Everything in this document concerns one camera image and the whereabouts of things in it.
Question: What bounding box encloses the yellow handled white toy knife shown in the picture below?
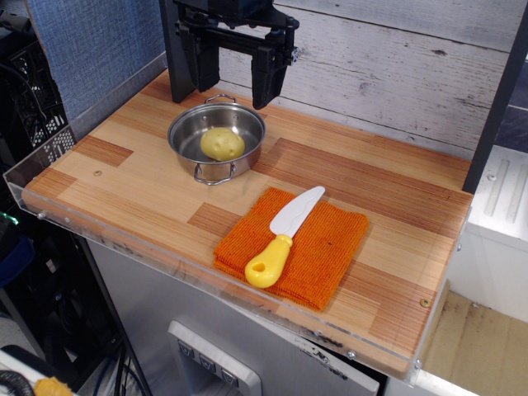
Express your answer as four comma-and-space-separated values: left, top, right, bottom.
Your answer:
244, 186, 326, 289

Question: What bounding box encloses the stainless steel pot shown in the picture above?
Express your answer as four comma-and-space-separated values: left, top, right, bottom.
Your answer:
167, 94, 266, 186

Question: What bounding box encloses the black perforated crate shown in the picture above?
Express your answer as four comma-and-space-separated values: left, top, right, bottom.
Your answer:
1, 41, 75, 164

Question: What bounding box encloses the white metal side unit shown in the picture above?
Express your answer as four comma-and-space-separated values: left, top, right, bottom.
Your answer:
447, 146, 527, 322

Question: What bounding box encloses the yellow object bottom left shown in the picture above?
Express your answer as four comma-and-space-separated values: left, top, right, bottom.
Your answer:
33, 377, 73, 396

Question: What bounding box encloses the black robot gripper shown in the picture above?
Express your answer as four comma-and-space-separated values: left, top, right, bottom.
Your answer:
174, 1, 299, 110

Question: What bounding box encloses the yellow toy potato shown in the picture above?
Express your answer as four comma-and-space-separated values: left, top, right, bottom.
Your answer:
200, 127, 245, 161

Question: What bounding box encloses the silver cabinet with buttons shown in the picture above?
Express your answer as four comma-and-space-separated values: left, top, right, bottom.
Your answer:
87, 242, 386, 395

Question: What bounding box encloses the dark grey post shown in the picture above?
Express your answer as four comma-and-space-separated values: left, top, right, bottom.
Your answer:
462, 7, 527, 194
159, 0, 195, 103

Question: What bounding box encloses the dark grey right post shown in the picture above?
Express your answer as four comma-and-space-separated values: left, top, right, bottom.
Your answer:
462, 7, 527, 194

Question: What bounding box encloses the orange knitted cloth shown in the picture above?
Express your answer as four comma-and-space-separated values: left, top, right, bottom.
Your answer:
214, 187, 370, 311

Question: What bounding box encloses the dark grey left post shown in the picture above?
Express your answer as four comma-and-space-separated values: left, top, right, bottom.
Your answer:
159, 0, 195, 103

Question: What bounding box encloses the clear acrylic table guard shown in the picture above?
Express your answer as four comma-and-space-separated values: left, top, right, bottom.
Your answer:
5, 73, 471, 380

